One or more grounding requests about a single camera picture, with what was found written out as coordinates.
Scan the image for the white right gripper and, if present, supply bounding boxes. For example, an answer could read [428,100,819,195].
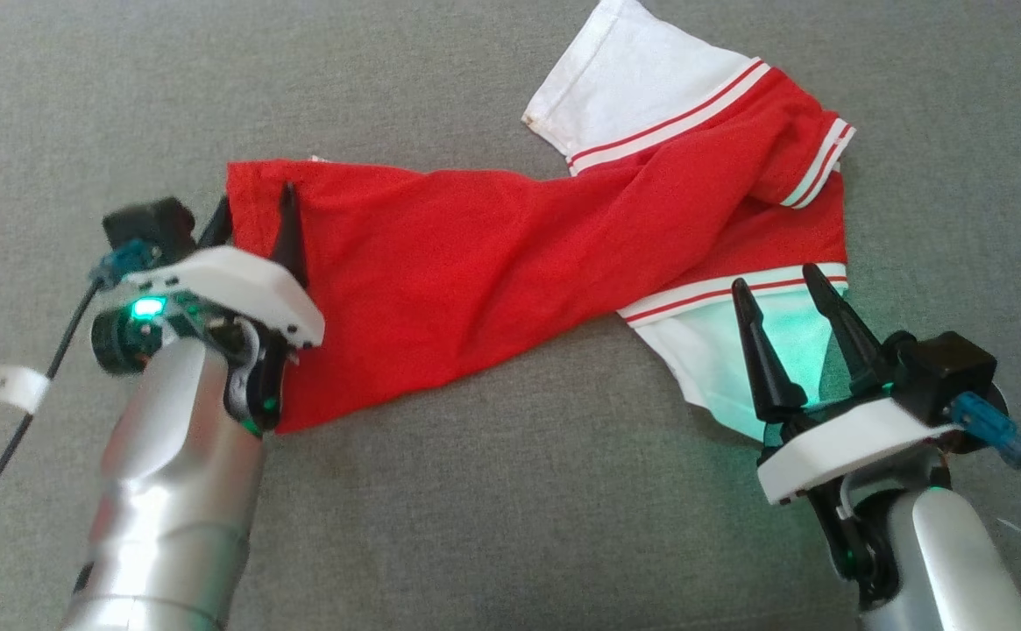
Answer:
[731,262,954,608]

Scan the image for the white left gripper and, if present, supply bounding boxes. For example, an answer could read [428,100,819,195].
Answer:
[116,181,327,436]

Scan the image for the red shirt white sleeves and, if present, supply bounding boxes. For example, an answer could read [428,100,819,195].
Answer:
[226,0,857,439]

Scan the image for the grey fabric sofa seat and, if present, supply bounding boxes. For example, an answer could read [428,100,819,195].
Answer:
[0,0,1021,631]

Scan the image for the black left cable blue plug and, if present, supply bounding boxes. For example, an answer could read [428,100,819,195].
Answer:
[0,238,162,614]

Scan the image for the white cable label tag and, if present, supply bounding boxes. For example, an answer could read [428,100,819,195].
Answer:
[0,364,51,415]

